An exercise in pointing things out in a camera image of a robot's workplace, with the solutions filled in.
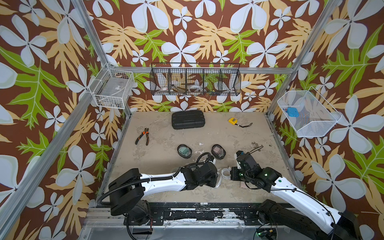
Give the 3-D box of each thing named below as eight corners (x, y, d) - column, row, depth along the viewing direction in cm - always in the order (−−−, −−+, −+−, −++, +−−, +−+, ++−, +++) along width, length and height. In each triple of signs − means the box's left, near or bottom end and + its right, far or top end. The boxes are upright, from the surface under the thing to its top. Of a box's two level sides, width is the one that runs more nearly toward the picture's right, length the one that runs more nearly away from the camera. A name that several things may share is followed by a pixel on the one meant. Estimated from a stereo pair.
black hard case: (171, 130, 110) (170, 125, 106) (173, 114, 121) (172, 109, 116) (204, 130, 111) (205, 125, 106) (203, 115, 121) (204, 110, 116)
